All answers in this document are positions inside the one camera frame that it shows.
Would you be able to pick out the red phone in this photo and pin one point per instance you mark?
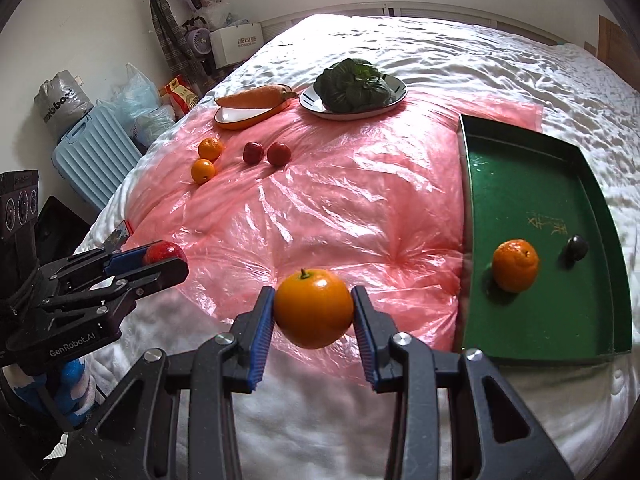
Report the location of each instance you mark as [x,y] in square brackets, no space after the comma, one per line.
[118,237]

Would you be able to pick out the large mandarin orange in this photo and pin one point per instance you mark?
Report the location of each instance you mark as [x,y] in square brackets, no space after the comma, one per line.
[515,265]

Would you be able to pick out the white cardboard box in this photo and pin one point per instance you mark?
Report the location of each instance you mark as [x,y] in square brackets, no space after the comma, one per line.
[235,44]

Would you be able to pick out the clear plastic bag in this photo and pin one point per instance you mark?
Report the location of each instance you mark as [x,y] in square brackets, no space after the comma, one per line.
[139,109]

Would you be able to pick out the dark plum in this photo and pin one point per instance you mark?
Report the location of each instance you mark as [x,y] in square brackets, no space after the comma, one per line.
[576,248]

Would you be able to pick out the white round plate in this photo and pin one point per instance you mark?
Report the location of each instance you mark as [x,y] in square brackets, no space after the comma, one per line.
[311,102]

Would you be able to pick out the plaid scarf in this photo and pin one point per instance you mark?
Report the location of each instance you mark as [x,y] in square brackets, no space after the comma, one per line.
[177,53]

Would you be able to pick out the green leafy vegetable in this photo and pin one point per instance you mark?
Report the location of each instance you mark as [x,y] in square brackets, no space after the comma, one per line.
[352,86]

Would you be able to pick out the orange oval plate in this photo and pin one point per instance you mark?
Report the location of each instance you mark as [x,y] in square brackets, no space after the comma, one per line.
[235,119]

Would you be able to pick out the grey printed bag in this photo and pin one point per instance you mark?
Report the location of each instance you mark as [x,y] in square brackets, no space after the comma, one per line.
[61,103]

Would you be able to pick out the small orange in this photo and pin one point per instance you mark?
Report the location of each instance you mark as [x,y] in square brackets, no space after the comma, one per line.
[202,171]

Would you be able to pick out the wooden headboard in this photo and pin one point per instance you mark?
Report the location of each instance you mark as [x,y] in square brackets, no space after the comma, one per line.
[614,49]

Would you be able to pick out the green tray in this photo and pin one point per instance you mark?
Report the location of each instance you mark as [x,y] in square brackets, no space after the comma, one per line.
[519,183]

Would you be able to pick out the smooth orange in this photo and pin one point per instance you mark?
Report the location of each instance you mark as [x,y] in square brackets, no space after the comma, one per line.
[313,308]

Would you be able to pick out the orange rice bag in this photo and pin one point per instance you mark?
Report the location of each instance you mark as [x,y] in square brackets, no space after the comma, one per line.
[179,95]

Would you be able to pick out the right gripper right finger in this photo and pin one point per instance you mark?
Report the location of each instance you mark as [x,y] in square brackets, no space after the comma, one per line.
[493,434]

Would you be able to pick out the pink plastic sheet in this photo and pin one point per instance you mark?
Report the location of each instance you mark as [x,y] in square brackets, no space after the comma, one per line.
[378,202]

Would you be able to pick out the carrot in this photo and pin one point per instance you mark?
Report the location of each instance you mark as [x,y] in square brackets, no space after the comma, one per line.
[267,96]

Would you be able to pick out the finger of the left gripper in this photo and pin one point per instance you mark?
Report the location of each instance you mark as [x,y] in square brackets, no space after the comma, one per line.
[94,264]
[150,279]

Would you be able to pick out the purple fan lower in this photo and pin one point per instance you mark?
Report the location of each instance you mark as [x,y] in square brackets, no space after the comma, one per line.
[198,40]

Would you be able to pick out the light blue suitcase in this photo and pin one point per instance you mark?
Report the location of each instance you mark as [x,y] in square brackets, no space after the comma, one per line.
[95,156]

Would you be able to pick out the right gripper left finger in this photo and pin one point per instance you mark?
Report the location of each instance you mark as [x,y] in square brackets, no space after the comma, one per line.
[134,432]

